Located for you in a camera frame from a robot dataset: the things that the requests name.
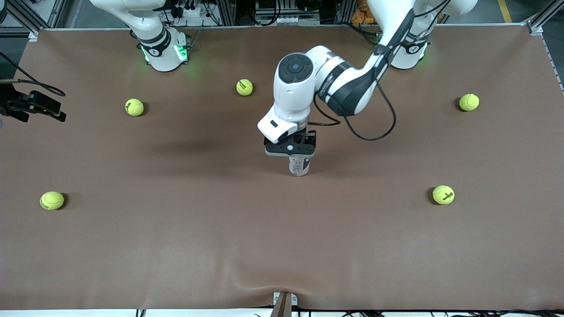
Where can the yellow tennis ball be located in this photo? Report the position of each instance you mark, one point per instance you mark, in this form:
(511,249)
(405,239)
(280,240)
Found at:
(52,200)
(469,102)
(244,87)
(443,194)
(134,107)

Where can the metal corner bracket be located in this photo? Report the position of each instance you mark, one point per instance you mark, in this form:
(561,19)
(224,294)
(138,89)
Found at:
(535,28)
(33,35)

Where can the bag of orange objects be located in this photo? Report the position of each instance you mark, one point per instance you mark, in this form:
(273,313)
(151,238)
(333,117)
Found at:
(362,13)

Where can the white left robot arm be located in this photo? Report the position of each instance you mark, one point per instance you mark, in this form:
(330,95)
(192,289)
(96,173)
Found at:
(295,88)

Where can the white power strip with plugs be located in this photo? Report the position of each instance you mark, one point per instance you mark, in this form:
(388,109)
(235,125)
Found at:
(189,11)

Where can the brown table mat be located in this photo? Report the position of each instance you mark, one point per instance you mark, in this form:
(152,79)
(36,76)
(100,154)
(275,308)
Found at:
(282,246)

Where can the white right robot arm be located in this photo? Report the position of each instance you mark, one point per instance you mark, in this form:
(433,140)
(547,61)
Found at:
(161,44)

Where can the metal table edge clamp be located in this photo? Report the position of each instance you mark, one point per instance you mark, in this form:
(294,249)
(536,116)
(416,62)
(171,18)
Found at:
(284,304)

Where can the white blue tennis ball can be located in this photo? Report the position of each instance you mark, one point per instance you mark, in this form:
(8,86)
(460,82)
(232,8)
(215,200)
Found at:
(300,166)

